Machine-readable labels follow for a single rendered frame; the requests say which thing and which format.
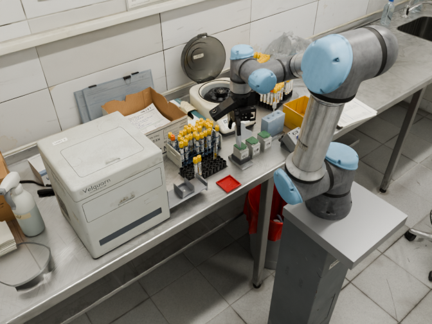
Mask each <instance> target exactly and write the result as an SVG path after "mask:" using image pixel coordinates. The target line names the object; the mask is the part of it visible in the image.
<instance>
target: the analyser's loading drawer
mask: <svg viewBox="0 0 432 324"><path fill-rule="evenodd" d="M195 176H196V177H195V178H193V179H191V180H187V178H184V182H183V183H181V184H179V185H177V186H176V185H175V184H174V183H173V184H174V189H173V190H171V191H169V192H168V201H169V207H170V208H172V207H174V206H175V205H177V204H179V203H181V202H183V201H185V200H187V199H188V198H190V197H192V196H194V195H195V194H198V193H199V192H201V191H203V190H206V191H208V182H207V181H206V180H205V179H204V178H203V177H201V176H200V175H199V174H198V173H195ZM183 190H185V192H184V191H183Z"/></svg>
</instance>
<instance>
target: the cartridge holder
mask: <svg viewBox="0 0 432 324"><path fill-rule="evenodd" d="M228 159H229V160H231V161H232V162H233V163H234V164H236V165H237V166H238V167H239V168H241V169H242V170H243V169H245V168H247V167H250V166H251V165H253V162H252V161H251V160H250V156H249V155H248V157H245V158H244V159H241V160H240V159H239V158H238V157H236V156H235V155H234V154H233V153H232V154H231V155H230V156H228Z"/></svg>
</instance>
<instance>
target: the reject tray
mask: <svg viewBox="0 0 432 324"><path fill-rule="evenodd" d="M216 184H217V185H218V186H219V187H221V188H222V189H223V190H224V191H225V192H226V193H227V194H228V193H229V192H231V191H233V190H234V189H236V188H238V187H240V186H241V185H242V184H241V183H240V182H238V181H237V180H236V179H235V178H234V177H232V176H231V175H227V176H226V177H224V178H222V179H220V180H219V181H217V182H216Z"/></svg>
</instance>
